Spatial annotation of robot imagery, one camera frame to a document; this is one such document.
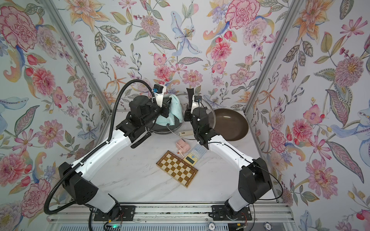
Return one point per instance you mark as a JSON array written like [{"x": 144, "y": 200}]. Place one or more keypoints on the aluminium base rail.
[{"x": 199, "y": 213}]

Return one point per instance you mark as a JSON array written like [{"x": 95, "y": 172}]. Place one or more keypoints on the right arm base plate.
[{"x": 224, "y": 213}]

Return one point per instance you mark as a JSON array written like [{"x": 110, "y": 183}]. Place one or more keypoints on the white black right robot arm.
[{"x": 254, "y": 177}]

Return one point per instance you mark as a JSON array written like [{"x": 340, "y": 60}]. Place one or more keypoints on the glass pot lid black handle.
[{"x": 202, "y": 123}]

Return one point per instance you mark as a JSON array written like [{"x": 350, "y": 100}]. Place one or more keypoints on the pink small box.
[{"x": 182, "y": 146}]

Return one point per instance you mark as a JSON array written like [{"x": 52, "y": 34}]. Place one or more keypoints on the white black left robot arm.
[{"x": 133, "y": 131}]

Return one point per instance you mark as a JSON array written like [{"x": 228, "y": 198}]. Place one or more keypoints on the aluminium corner frame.
[
  {"x": 284, "y": 30},
  {"x": 56, "y": 18}
]

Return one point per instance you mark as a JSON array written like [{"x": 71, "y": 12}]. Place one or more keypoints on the brown frying pan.
[{"x": 232, "y": 125}]

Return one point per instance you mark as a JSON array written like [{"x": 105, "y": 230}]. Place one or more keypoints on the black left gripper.
[{"x": 165, "y": 109}]

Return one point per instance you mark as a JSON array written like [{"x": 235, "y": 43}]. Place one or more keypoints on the wooden chessboard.
[{"x": 177, "y": 168}]

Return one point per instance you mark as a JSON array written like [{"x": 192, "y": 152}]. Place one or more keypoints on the aluminium corner frame right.
[{"x": 284, "y": 30}]

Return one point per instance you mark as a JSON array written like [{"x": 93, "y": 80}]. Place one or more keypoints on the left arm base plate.
[{"x": 124, "y": 213}]

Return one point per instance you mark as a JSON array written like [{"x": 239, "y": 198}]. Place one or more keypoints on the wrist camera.
[
  {"x": 197, "y": 104},
  {"x": 159, "y": 92}
]

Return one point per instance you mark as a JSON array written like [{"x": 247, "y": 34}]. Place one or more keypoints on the black frying pan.
[{"x": 156, "y": 130}]

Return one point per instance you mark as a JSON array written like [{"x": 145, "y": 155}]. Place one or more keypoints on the yellow blue calculator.
[{"x": 195, "y": 154}]

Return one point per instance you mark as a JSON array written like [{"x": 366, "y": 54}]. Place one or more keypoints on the light green cloth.
[{"x": 175, "y": 111}]

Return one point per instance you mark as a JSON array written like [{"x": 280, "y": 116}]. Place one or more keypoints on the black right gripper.
[{"x": 189, "y": 109}]

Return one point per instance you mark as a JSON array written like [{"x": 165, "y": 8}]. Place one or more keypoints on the aluminium corner frame left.
[{"x": 56, "y": 18}]

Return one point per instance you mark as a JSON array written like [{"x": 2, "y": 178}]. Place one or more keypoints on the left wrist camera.
[{"x": 159, "y": 92}]

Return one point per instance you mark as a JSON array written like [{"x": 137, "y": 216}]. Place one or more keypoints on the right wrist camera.
[{"x": 197, "y": 104}]

